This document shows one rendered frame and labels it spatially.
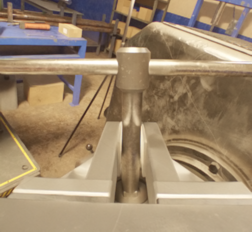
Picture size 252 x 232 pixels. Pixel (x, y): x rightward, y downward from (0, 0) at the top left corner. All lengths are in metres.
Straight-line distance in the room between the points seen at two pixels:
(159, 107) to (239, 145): 0.14
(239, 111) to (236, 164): 0.08
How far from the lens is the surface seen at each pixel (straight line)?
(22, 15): 3.33
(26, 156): 1.40
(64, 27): 2.21
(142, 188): 0.19
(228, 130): 0.29
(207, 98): 0.29
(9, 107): 2.37
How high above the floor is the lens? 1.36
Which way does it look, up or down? 30 degrees down
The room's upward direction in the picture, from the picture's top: 16 degrees clockwise
